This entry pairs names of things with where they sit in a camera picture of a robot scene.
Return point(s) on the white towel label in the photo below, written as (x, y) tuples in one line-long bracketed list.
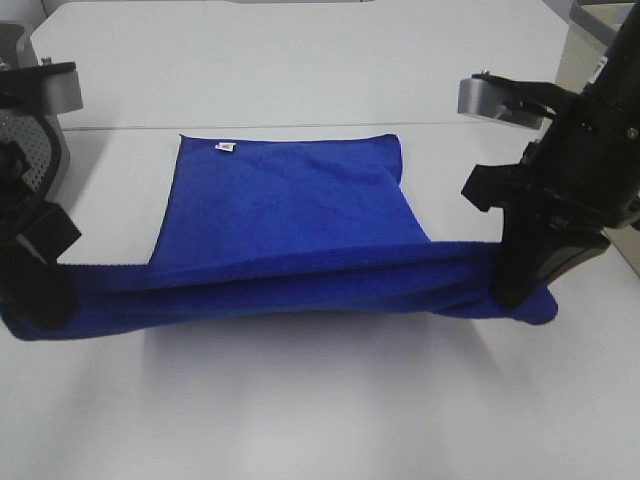
[(225, 146)]

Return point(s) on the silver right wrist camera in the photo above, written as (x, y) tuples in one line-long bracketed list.
[(524, 104)]

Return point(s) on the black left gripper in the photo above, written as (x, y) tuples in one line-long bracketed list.
[(35, 232)]

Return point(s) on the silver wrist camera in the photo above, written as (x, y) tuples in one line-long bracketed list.
[(524, 104), (47, 89)]

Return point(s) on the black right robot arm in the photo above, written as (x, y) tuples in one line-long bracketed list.
[(620, 50)]

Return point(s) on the beige storage box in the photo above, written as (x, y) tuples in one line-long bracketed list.
[(593, 25)]

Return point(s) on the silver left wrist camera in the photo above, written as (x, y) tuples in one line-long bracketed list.
[(47, 89)]

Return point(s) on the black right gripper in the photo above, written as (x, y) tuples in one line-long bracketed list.
[(582, 176)]

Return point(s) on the blue microfibre towel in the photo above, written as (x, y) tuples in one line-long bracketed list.
[(278, 227)]

